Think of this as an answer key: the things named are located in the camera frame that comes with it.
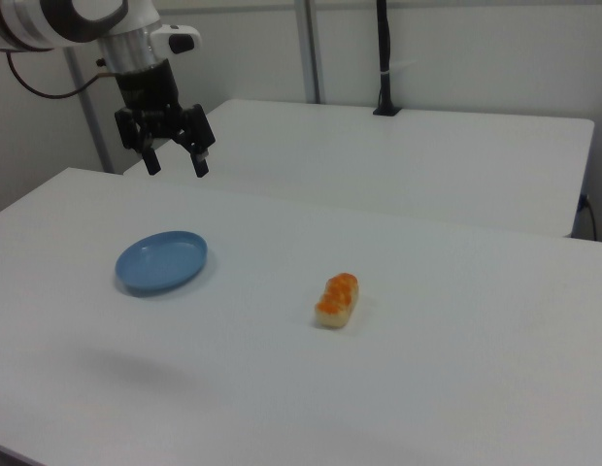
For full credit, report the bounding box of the orange-topped bread loaf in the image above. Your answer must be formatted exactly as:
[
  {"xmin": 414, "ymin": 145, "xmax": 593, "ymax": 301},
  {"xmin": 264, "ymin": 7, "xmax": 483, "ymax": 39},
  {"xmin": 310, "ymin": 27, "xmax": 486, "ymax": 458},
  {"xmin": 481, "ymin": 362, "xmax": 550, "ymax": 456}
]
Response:
[{"xmin": 314, "ymin": 273, "xmax": 360, "ymax": 330}]

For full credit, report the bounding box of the grey wall post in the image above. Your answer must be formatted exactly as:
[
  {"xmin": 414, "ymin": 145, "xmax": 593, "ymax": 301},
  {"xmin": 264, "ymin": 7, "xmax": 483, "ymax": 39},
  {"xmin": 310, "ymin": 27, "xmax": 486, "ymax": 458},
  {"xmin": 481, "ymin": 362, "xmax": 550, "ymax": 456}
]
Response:
[
  {"xmin": 294, "ymin": 0, "xmax": 327, "ymax": 105},
  {"xmin": 63, "ymin": 47, "xmax": 114, "ymax": 175}
]

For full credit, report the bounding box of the blue oval plate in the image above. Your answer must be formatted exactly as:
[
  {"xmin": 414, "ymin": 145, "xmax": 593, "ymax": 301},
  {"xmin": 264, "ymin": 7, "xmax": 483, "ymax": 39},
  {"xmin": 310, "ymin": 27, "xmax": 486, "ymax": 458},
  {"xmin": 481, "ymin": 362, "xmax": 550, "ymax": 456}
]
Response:
[{"xmin": 115, "ymin": 230, "xmax": 209, "ymax": 297}]

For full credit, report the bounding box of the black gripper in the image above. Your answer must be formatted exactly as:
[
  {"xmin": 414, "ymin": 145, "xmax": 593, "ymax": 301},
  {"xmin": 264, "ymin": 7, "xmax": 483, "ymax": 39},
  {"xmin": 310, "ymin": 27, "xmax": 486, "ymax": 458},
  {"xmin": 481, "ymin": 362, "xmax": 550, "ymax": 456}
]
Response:
[{"xmin": 113, "ymin": 58, "xmax": 217, "ymax": 179}]

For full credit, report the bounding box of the black wall cable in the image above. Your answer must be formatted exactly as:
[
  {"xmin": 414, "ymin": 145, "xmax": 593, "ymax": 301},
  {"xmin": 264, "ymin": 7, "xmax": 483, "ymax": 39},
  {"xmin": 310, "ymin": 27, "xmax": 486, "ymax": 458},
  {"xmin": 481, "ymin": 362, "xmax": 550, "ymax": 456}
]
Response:
[{"xmin": 578, "ymin": 193, "xmax": 599, "ymax": 243}]

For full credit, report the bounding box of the brown arm cable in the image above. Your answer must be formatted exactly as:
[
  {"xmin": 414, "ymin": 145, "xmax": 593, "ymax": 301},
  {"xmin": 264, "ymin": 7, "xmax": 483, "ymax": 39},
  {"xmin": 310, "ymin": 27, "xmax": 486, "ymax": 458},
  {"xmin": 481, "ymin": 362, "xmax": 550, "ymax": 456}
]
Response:
[{"xmin": 5, "ymin": 50, "xmax": 118, "ymax": 99}]

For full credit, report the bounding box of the black camera pole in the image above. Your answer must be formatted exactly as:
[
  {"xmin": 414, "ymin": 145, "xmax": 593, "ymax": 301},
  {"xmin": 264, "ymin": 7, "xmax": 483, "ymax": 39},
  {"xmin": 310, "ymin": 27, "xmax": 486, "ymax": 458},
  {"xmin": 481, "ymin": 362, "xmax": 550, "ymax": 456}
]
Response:
[{"xmin": 372, "ymin": 0, "xmax": 403, "ymax": 117}]

